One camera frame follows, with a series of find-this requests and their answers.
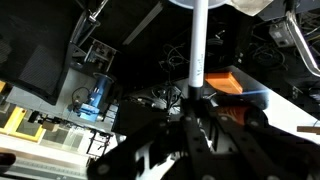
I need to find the silver metal tube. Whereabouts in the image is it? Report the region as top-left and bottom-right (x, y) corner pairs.
(286, 11), (320, 77)

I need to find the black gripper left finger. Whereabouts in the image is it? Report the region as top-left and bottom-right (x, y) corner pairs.
(181, 100), (217, 180)

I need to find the blue motor device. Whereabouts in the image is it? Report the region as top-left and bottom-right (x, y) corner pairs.
(68, 72), (114, 122)

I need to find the tan paper bag under cup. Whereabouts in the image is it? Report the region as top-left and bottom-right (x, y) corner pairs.
(229, 0), (273, 16)

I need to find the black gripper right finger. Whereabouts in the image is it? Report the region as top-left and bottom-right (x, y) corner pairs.
(197, 100), (284, 180)

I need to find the orange block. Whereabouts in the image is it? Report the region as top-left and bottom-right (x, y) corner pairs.
(205, 72), (243, 94)

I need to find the white-barrelled black sharpie marker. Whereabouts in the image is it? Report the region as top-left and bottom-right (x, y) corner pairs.
(188, 4), (208, 101)

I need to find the clear plastic cup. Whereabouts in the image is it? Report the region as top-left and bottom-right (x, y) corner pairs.
(169, 0), (230, 9)

